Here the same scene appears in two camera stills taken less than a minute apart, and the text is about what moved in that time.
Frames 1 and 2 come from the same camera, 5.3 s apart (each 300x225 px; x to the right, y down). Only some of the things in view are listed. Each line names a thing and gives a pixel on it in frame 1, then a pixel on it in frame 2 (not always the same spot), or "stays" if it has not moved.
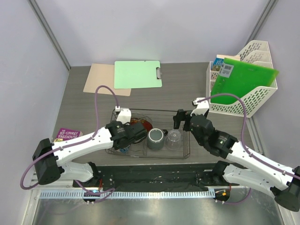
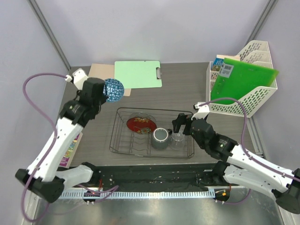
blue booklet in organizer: [216, 64] stays
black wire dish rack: [162, 140] stays
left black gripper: [126, 125] -> [103, 99]
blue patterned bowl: [124, 150] -> [114, 89]
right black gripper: [181, 116] stays
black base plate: [197, 177] stays
